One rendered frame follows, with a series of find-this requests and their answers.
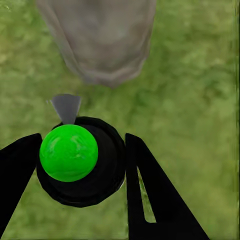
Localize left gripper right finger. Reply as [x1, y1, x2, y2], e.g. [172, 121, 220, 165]
[124, 133, 210, 240]

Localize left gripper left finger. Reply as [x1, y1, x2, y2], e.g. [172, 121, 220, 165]
[0, 133, 43, 238]

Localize pesticide atomizer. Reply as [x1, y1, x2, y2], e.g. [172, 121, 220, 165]
[36, 93, 126, 208]

